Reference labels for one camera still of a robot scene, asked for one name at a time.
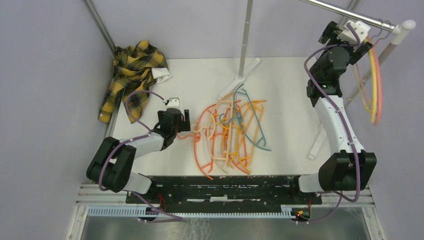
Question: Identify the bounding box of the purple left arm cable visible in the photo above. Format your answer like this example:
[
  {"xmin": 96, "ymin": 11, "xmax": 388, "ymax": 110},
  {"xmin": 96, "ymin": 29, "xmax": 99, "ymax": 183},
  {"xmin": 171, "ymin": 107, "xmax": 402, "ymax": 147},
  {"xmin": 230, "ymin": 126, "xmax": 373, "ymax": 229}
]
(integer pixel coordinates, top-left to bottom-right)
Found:
[{"xmin": 98, "ymin": 90, "xmax": 167, "ymax": 192}]

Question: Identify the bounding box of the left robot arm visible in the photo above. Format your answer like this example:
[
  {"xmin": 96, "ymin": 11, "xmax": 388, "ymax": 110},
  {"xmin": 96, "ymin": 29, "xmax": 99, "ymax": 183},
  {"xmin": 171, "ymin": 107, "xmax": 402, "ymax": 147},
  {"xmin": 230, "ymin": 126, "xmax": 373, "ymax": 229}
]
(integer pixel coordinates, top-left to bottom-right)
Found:
[{"xmin": 86, "ymin": 107, "xmax": 191, "ymax": 204}]

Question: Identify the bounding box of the white clothes rack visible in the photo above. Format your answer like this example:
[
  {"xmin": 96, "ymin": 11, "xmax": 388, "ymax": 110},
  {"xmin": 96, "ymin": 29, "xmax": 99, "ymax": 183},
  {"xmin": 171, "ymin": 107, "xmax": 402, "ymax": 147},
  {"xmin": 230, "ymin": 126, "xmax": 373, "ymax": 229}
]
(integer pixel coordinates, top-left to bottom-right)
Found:
[{"xmin": 216, "ymin": 0, "xmax": 417, "ymax": 161}]

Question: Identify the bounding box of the teal hanger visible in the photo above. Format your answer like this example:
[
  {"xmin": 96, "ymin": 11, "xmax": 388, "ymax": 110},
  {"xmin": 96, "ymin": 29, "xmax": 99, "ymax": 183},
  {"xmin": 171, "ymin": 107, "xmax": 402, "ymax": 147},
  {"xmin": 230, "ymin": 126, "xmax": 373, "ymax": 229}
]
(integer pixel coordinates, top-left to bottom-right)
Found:
[{"xmin": 218, "ymin": 83, "xmax": 272, "ymax": 152}]

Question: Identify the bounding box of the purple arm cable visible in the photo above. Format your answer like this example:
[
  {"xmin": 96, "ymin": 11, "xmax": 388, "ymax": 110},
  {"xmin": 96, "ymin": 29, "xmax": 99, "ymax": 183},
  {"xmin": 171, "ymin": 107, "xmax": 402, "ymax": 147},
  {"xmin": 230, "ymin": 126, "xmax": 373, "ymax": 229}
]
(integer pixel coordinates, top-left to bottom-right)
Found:
[
  {"xmin": 98, "ymin": 90, "xmax": 167, "ymax": 192},
  {"xmin": 303, "ymin": 23, "xmax": 362, "ymax": 204}
]

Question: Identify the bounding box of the yellow plaid shirt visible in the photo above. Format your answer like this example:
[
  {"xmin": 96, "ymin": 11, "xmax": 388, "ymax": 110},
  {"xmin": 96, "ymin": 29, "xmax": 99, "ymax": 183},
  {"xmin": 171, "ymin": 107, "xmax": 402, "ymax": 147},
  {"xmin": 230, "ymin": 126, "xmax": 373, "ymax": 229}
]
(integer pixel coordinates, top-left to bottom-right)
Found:
[{"xmin": 97, "ymin": 40, "xmax": 168, "ymax": 124}]

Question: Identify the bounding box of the yellow hanger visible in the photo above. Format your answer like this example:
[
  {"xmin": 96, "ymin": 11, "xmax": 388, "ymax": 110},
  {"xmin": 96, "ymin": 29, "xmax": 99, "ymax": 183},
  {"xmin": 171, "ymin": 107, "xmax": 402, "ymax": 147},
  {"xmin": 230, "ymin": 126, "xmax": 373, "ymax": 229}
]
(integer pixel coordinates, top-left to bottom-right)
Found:
[{"xmin": 351, "ymin": 38, "xmax": 379, "ymax": 124}]

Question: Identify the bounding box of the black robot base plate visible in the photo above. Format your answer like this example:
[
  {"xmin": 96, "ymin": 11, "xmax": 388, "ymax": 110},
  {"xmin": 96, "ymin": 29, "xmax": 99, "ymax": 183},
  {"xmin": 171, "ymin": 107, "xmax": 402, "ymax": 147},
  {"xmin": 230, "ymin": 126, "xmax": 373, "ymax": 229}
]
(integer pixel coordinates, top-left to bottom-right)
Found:
[{"xmin": 142, "ymin": 175, "xmax": 323, "ymax": 214}]

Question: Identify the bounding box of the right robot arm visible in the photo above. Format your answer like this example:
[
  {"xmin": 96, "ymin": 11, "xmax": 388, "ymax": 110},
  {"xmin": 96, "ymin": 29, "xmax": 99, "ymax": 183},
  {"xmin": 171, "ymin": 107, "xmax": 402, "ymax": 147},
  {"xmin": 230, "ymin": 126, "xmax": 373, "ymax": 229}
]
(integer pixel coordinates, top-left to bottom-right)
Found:
[{"xmin": 288, "ymin": 20, "xmax": 377, "ymax": 204}]

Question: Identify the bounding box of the beige hanger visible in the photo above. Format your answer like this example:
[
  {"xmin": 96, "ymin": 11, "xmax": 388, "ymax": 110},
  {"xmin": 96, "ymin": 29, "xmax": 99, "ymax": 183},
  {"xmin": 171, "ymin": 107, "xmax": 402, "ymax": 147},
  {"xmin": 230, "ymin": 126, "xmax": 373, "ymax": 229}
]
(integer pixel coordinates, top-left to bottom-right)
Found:
[{"xmin": 192, "ymin": 91, "xmax": 238, "ymax": 180}]

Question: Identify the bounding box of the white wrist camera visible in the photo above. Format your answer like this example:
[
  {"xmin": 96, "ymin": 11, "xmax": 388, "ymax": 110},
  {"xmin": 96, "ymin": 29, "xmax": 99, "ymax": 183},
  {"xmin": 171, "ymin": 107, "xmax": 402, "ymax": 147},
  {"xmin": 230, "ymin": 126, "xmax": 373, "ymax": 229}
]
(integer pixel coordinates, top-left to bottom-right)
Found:
[
  {"xmin": 337, "ymin": 20, "xmax": 371, "ymax": 45},
  {"xmin": 165, "ymin": 97, "xmax": 181, "ymax": 110}
]

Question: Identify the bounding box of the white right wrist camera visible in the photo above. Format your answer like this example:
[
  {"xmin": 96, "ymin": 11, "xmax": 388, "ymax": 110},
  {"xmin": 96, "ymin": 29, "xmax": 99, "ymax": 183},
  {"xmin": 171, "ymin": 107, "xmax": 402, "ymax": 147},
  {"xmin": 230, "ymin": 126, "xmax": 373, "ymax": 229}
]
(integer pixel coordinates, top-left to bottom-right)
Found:
[{"xmin": 337, "ymin": 20, "xmax": 371, "ymax": 45}]

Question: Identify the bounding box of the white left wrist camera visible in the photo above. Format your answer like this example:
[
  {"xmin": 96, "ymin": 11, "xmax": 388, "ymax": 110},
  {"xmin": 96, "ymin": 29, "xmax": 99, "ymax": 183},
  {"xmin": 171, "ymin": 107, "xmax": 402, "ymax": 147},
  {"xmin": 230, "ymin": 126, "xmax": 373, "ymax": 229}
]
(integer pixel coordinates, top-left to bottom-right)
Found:
[{"xmin": 165, "ymin": 97, "xmax": 181, "ymax": 110}]

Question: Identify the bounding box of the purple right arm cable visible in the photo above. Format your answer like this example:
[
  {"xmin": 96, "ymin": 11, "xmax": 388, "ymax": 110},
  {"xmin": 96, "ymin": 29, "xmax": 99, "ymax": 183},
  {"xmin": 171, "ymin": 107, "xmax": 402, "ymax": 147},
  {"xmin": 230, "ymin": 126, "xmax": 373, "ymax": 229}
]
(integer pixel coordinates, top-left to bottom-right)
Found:
[{"xmin": 303, "ymin": 23, "xmax": 362, "ymax": 204}]

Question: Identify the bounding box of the amber hanger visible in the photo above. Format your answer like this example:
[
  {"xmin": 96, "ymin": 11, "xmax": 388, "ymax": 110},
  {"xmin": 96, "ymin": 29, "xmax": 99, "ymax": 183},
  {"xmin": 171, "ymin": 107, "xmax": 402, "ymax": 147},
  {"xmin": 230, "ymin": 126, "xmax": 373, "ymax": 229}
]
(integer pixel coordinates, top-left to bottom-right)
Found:
[
  {"xmin": 227, "ymin": 100, "xmax": 267, "ymax": 174},
  {"xmin": 210, "ymin": 101, "xmax": 264, "ymax": 175}
]

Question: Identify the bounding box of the white cable duct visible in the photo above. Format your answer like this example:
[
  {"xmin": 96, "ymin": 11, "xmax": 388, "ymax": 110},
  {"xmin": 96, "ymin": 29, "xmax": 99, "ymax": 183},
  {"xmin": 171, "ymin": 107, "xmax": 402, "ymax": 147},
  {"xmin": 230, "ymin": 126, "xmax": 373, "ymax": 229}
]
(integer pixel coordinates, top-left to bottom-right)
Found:
[{"xmin": 87, "ymin": 206, "xmax": 295, "ymax": 220}]

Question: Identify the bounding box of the pink hanger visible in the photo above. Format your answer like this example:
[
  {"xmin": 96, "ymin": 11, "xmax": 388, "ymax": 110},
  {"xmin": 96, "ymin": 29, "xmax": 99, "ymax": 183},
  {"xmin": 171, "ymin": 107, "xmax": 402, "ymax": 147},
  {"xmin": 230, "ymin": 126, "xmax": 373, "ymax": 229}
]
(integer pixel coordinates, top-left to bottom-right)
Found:
[{"xmin": 356, "ymin": 36, "xmax": 384, "ymax": 127}]

